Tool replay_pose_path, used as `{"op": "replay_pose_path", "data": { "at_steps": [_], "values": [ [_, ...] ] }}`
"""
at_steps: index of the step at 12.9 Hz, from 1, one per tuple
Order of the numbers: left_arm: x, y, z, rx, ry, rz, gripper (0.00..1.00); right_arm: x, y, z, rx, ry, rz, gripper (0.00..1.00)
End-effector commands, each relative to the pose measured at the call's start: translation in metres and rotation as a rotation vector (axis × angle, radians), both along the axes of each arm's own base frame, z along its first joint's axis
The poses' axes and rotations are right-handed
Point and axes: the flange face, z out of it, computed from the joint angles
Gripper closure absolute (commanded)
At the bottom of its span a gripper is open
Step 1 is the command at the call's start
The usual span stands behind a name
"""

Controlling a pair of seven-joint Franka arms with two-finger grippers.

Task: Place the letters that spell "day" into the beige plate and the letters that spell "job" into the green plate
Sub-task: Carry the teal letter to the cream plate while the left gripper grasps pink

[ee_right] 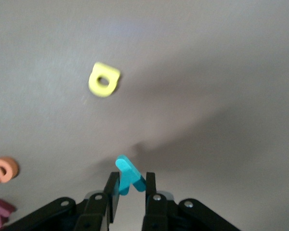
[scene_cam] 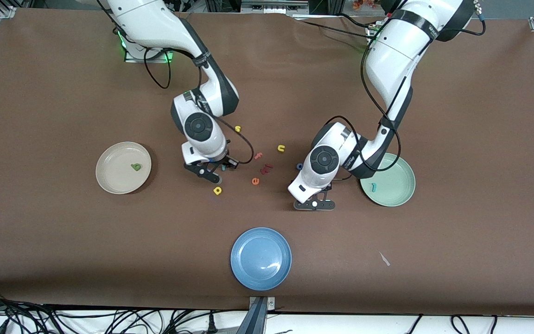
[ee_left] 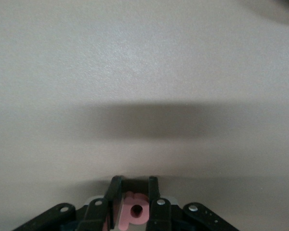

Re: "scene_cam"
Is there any green round plate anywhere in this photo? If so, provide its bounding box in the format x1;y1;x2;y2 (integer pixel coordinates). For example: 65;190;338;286
359;153;416;207

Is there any beige round plate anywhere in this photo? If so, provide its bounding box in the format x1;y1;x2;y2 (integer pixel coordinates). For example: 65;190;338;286
95;141;152;194

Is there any blue round plate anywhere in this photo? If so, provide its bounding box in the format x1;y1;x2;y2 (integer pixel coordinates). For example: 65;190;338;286
230;227;292;291

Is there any grey metal box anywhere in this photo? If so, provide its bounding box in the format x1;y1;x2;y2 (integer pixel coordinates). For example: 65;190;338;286
241;0;309;14

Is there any brown table cover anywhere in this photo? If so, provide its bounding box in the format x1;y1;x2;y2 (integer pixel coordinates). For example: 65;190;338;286
0;7;534;317

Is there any orange decorative object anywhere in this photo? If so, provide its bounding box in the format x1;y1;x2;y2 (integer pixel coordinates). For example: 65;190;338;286
353;0;390;11

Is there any long black right arm cable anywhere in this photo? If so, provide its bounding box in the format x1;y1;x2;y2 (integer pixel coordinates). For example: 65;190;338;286
143;46;172;90

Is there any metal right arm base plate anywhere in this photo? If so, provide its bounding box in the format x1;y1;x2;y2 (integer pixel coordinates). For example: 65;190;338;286
125;42;174;63

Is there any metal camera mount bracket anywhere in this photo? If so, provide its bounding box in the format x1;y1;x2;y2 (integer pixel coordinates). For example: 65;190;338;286
237;296;277;334

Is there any black cable on table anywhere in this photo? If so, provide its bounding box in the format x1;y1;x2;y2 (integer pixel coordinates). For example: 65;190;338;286
337;13;372;27
302;19;370;39

